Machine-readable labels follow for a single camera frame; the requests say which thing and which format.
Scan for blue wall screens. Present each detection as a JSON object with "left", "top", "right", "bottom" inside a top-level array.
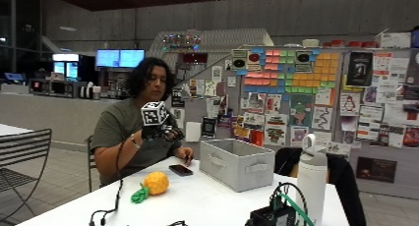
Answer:
[{"left": 95, "top": 48, "right": 147, "bottom": 70}]

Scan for black smartphone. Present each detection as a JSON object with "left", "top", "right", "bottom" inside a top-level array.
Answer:
[{"left": 169, "top": 163, "right": 195, "bottom": 178}]

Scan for lit drinks fridge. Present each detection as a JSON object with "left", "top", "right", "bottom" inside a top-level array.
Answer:
[{"left": 51, "top": 52, "right": 82, "bottom": 82}]

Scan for grey service counter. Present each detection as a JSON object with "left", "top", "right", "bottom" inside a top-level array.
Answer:
[{"left": 0, "top": 90, "right": 125, "bottom": 145}]

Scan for tall black poster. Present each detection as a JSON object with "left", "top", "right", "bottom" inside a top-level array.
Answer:
[{"left": 346, "top": 51, "right": 375, "bottom": 87}]

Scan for grey notice board with posters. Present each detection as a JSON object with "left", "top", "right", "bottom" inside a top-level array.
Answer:
[{"left": 171, "top": 44, "right": 419, "bottom": 200}]

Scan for yellow pineapple toy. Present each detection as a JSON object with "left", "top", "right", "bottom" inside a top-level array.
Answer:
[{"left": 130, "top": 171, "right": 173, "bottom": 204}]

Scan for white water bottle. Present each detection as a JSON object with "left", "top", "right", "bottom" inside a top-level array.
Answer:
[{"left": 297, "top": 133, "right": 329, "bottom": 226}]

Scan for black metal slatted chair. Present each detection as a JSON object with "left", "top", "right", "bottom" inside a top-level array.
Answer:
[{"left": 0, "top": 128, "right": 54, "bottom": 222}]

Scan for group of coloured sticky notes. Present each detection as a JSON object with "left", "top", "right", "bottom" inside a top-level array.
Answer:
[{"left": 237, "top": 47, "right": 342, "bottom": 96}]

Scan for the person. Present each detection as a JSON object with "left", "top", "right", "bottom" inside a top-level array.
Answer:
[{"left": 90, "top": 56, "right": 195, "bottom": 188}]

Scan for small blue monitor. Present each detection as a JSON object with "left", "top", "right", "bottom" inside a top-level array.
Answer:
[{"left": 3, "top": 72, "right": 28, "bottom": 83}]

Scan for black looped cable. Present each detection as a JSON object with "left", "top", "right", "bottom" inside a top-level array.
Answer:
[{"left": 269, "top": 181, "right": 311, "bottom": 220}]

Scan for silver wristband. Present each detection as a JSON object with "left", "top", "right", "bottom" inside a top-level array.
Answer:
[{"left": 129, "top": 133, "right": 143, "bottom": 150}]

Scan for chair with black jacket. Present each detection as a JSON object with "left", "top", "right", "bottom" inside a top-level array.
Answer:
[{"left": 273, "top": 146, "right": 370, "bottom": 226}]

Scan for white marker cube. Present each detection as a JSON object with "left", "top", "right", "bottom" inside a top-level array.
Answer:
[{"left": 139, "top": 100, "right": 173, "bottom": 127}]

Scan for black glove cable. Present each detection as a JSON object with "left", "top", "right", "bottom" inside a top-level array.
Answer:
[{"left": 89, "top": 139, "right": 129, "bottom": 226}]

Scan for white side table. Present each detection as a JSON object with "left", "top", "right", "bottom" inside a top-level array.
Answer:
[{"left": 0, "top": 123, "right": 35, "bottom": 138}]

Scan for row of red bowls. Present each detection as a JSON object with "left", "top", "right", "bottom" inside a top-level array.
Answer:
[{"left": 322, "top": 38, "right": 381, "bottom": 49}]

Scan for dark chair behind person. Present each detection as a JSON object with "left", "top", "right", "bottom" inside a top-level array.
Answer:
[{"left": 86, "top": 135, "right": 101, "bottom": 194}]

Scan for grey fabric storage box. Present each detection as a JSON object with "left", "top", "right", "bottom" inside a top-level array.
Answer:
[{"left": 198, "top": 138, "right": 277, "bottom": 194}]

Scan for black electronics box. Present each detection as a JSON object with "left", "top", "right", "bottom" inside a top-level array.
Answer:
[{"left": 245, "top": 204, "right": 299, "bottom": 226}]

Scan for wide dark poster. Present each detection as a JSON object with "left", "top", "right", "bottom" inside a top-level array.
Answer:
[{"left": 355, "top": 155, "right": 398, "bottom": 184}]

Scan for green cable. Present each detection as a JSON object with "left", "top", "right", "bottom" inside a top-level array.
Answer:
[{"left": 279, "top": 193, "right": 315, "bottom": 226}]

